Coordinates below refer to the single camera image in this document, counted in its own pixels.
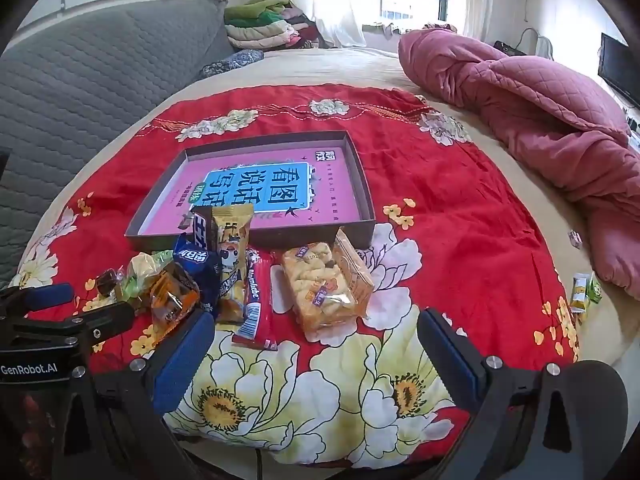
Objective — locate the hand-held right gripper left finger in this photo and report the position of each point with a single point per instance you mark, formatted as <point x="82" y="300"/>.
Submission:
<point x="182" y="360"/>

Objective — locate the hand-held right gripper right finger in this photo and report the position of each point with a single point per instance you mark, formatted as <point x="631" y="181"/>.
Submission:
<point x="450" y="360"/>

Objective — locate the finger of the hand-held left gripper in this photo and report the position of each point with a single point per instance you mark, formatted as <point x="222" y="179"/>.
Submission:
<point x="50" y="296"/>
<point x="107" y="319"/>

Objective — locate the green candy packet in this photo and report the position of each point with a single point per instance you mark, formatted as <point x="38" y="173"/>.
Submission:
<point x="141" y="270"/>

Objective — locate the orange snack packet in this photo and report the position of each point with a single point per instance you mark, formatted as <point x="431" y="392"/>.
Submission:
<point x="170" y="296"/>

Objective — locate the red wafer stick packet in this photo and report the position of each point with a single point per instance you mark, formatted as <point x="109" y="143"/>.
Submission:
<point x="255" y="310"/>

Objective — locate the blue cookie packet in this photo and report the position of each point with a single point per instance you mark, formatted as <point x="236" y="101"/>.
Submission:
<point x="192" y="260"/>

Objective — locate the yellow panda cake packet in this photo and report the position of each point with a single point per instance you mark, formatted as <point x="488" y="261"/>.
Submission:
<point x="232" y="260"/>

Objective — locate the peach biscuit packet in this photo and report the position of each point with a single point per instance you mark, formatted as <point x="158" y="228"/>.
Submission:
<point x="354" y="270"/>

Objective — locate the black snack bar packet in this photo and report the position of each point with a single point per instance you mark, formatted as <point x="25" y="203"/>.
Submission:
<point x="200" y="225"/>

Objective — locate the clear yellow cracker packet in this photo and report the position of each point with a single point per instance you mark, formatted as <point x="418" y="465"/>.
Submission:
<point x="315" y="285"/>

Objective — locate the grey shallow cardboard box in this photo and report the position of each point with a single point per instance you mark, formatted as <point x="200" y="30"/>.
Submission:
<point x="361" y="175"/>

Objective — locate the small yellow snack packet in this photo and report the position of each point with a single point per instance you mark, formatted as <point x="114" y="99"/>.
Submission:
<point x="580" y="292"/>

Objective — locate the red floral blanket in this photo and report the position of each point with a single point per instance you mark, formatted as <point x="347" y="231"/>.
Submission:
<point x="475" y="210"/>

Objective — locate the small green snack packet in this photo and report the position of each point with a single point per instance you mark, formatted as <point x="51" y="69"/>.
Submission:
<point x="595" y="289"/>

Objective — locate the small crumpled wrapper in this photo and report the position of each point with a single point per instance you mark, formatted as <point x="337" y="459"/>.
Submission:
<point x="575" y="239"/>

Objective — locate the pink and blue book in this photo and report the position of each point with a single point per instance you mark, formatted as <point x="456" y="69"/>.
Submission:
<point x="225" y="170"/>

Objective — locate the grey quilted headboard cover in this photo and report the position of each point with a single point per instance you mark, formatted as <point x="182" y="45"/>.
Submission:
<point x="100" y="85"/>

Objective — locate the pink quilted comforter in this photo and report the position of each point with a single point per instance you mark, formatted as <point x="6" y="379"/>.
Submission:
<point x="550" y="110"/>

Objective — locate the blue patterned cloth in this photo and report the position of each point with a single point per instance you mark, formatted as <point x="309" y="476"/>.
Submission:
<point x="232" y="62"/>

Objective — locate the black bag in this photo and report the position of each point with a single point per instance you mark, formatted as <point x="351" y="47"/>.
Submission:
<point x="507" y="49"/>

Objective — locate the stack of folded clothes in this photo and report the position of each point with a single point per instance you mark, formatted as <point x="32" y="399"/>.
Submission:
<point x="265" y="22"/>

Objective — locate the black television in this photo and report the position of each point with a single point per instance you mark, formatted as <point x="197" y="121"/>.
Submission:
<point x="617" y="67"/>

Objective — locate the white metal chair frame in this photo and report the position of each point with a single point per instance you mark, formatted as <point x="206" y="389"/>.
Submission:
<point x="542" y="42"/>

